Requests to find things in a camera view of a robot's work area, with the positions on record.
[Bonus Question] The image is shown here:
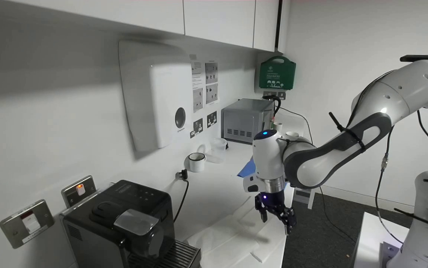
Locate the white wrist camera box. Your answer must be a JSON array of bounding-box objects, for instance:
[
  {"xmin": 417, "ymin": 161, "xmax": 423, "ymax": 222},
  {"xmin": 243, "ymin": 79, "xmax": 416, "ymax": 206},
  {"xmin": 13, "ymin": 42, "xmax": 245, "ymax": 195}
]
[{"xmin": 242, "ymin": 173, "xmax": 263, "ymax": 195}]

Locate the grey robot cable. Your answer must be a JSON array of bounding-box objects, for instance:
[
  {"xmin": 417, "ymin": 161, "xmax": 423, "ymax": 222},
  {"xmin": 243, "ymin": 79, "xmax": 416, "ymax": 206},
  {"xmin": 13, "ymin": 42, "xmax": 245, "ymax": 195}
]
[{"xmin": 374, "ymin": 125, "xmax": 408, "ymax": 246}]

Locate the narrow white cabinet door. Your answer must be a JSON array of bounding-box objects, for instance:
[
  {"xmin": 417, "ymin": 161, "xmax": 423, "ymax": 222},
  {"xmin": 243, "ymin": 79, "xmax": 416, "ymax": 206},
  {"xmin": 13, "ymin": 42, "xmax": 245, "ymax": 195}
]
[{"xmin": 252, "ymin": 0, "xmax": 280, "ymax": 52}]

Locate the white paper towel dispenser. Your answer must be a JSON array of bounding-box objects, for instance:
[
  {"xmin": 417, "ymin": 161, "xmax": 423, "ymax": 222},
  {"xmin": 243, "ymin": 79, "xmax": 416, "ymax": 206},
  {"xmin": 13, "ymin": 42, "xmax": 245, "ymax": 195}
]
[{"xmin": 117, "ymin": 39, "xmax": 194, "ymax": 155}]

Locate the steel wall switch plate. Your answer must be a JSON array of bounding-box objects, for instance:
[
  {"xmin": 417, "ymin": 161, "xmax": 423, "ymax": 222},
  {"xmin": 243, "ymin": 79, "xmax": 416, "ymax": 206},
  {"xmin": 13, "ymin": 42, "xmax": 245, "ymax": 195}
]
[{"xmin": 0, "ymin": 198, "xmax": 56, "ymax": 251}]

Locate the black wall socket with cable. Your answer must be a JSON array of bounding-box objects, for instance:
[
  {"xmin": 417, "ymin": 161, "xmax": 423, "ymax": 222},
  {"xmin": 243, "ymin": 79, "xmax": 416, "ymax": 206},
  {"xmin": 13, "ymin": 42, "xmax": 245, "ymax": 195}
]
[{"xmin": 261, "ymin": 90, "xmax": 286, "ymax": 118}]

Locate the wide white cabinet door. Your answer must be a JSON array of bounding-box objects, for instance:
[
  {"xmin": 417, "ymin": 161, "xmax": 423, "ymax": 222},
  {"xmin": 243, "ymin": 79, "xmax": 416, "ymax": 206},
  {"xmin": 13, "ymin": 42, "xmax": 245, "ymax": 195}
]
[{"xmin": 4, "ymin": 0, "xmax": 185, "ymax": 36}]

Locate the black floor cable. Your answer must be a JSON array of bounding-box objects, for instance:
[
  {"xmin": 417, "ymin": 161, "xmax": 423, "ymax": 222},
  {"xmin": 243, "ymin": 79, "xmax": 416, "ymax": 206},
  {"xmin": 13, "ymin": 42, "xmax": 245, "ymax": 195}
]
[{"xmin": 316, "ymin": 186, "xmax": 356, "ymax": 243}]

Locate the grey metal appliance box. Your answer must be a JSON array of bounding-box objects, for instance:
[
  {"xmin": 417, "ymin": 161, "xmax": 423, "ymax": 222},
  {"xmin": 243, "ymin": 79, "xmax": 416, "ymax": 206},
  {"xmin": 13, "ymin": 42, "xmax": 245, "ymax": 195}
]
[{"xmin": 219, "ymin": 97, "xmax": 276, "ymax": 146}]

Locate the medium white cabinet door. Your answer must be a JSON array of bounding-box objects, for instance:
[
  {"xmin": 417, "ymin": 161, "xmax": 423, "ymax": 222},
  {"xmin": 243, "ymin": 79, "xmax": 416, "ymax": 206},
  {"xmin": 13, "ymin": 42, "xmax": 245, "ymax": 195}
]
[{"xmin": 182, "ymin": 0, "xmax": 255, "ymax": 50}]

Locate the pile of white paper towels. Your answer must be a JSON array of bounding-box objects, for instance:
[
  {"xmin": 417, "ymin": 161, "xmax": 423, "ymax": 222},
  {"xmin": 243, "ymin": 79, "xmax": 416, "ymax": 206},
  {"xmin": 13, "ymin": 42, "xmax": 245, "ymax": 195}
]
[{"xmin": 188, "ymin": 213, "xmax": 288, "ymax": 268}]

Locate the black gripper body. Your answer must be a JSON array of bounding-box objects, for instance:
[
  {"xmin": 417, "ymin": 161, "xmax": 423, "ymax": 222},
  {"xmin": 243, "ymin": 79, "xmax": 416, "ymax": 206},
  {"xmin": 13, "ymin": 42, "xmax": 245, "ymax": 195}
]
[{"xmin": 254, "ymin": 191, "xmax": 294, "ymax": 221}]

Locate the white upright post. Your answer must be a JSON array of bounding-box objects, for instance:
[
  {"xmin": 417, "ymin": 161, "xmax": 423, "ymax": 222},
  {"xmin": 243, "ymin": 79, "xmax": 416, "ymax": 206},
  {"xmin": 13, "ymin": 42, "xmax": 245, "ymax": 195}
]
[{"xmin": 306, "ymin": 188, "xmax": 320, "ymax": 212}]

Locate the steel plate with orange light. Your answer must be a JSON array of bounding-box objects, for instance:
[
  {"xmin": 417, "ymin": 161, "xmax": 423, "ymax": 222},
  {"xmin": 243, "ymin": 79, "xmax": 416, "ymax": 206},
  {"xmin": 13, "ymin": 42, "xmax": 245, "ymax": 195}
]
[{"xmin": 59, "ymin": 175, "xmax": 98, "ymax": 209}]

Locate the small white enamel cup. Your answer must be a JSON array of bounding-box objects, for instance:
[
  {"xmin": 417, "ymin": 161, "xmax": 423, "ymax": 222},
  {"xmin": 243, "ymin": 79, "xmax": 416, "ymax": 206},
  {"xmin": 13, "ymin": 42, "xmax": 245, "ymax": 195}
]
[{"xmin": 185, "ymin": 151, "xmax": 208, "ymax": 175}]

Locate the blue cloth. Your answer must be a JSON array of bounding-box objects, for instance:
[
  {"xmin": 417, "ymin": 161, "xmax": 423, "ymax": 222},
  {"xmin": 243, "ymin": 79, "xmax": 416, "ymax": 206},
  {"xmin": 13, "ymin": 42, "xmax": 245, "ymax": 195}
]
[{"xmin": 236, "ymin": 157, "xmax": 258, "ymax": 182}]

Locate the white side table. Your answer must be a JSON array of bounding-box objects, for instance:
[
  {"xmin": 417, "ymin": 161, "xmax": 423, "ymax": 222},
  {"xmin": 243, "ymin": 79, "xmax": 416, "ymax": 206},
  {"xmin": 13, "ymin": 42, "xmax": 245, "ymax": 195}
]
[{"xmin": 352, "ymin": 212, "xmax": 413, "ymax": 268}]

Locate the green first aid box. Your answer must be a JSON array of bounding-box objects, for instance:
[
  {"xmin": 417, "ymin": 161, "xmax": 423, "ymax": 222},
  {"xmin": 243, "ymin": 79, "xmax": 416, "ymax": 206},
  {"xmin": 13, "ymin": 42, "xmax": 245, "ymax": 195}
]
[{"xmin": 257, "ymin": 54, "xmax": 297, "ymax": 93}]

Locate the white paper towel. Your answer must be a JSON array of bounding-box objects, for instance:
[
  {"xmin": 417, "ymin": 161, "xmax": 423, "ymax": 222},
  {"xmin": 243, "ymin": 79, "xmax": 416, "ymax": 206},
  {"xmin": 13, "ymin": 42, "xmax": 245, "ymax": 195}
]
[{"xmin": 230, "ymin": 198, "xmax": 291, "ymax": 245}]

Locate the black plug with cable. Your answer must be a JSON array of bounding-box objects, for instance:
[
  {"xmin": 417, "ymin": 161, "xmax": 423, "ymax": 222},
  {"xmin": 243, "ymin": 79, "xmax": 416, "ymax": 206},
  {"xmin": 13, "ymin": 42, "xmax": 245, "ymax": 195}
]
[{"xmin": 170, "ymin": 169, "xmax": 191, "ymax": 225}]

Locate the black camera on stand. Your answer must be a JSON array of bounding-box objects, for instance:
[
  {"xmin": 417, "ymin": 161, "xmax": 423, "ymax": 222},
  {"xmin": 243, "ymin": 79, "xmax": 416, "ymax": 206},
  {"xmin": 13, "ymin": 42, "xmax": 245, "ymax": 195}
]
[{"xmin": 399, "ymin": 52, "xmax": 428, "ymax": 64}]

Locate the printed wall notice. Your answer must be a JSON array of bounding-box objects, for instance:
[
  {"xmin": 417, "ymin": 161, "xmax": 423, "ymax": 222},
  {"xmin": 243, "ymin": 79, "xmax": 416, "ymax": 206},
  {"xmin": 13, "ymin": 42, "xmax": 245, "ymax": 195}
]
[
  {"xmin": 190, "ymin": 61, "xmax": 205, "ymax": 90},
  {"xmin": 203, "ymin": 61, "xmax": 219, "ymax": 85},
  {"xmin": 191, "ymin": 88, "xmax": 205, "ymax": 114},
  {"xmin": 203, "ymin": 84, "xmax": 219, "ymax": 105},
  {"xmin": 188, "ymin": 118, "xmax": 205, "ymax": 140},
  {"xmin": 205, "ymin": 111, "xmax": 219, "ymax": 128}
]

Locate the black coffee machine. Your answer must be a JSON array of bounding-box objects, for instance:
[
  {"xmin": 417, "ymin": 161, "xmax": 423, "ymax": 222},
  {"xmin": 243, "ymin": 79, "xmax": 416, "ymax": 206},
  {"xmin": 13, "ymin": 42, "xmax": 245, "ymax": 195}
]
[{"xmin": 60, "ymin": 179, "xmax": 203, "ymax": 268}]

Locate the purple plastic item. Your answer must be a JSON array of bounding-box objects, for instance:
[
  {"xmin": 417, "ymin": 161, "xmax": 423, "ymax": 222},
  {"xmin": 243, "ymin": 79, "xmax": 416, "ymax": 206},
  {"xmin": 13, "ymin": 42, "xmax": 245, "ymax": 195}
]
[{"xmin": 377, "ymin": 240, "xmax": 405, "ymax": 268}]

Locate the thin white cable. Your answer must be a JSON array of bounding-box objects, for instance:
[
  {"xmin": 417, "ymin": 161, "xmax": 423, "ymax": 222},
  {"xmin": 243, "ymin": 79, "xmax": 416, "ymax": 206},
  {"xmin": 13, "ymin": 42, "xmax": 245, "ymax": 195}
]
[{"xmin": 277, "ymin": 106, "xmax": 315, "ymax": 143}]

